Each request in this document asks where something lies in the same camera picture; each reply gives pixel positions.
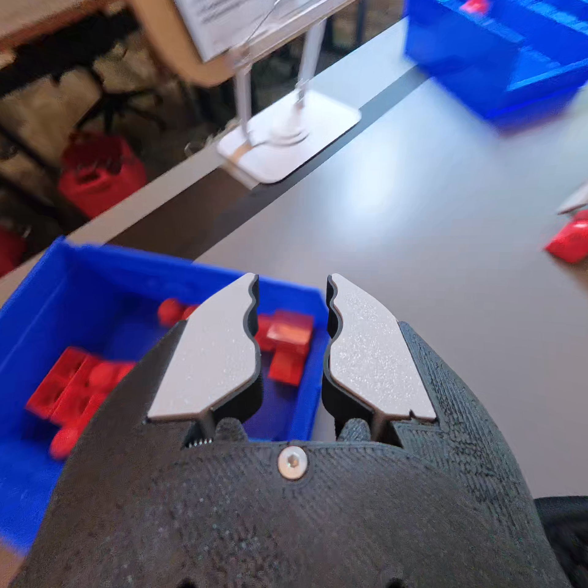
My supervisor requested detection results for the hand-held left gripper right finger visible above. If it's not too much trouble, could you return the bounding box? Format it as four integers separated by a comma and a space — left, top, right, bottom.
323, 272, 437, 438

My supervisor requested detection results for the blue plastic bin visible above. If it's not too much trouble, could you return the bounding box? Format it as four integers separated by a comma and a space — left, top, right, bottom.
0, 236, 331, 555
403, 0, 588, 135

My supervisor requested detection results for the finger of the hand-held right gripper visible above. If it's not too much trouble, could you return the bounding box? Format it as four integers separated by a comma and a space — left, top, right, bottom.
557, 182, 588, 216

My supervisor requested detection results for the instruction sheet on white stand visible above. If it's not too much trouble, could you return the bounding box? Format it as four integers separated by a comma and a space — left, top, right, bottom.
126, 0, 240, 89

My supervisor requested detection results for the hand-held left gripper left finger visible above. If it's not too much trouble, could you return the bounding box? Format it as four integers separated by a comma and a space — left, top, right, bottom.
146, 272, 263, 438

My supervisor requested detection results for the white document stand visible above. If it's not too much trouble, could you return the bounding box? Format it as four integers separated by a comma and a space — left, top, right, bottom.
215, 16, 363, 186

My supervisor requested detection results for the pile of mega blocks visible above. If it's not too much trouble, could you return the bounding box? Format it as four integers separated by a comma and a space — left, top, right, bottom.
25, 297, 317, 460

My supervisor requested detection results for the black armrest pad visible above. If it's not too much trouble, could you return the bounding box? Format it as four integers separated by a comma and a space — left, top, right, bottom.
534, 495, 588, 588

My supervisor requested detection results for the red plastic jerrycan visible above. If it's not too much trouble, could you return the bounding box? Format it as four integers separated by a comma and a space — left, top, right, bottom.
57, 130, 148, 219
0, 226, 27, 277

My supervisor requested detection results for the printed instruction sheet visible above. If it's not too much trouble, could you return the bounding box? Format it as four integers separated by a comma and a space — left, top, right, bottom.
174, 0, 357, 64

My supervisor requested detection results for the red mega block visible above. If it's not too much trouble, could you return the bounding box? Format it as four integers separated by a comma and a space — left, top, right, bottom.
544, 219, 588, 265

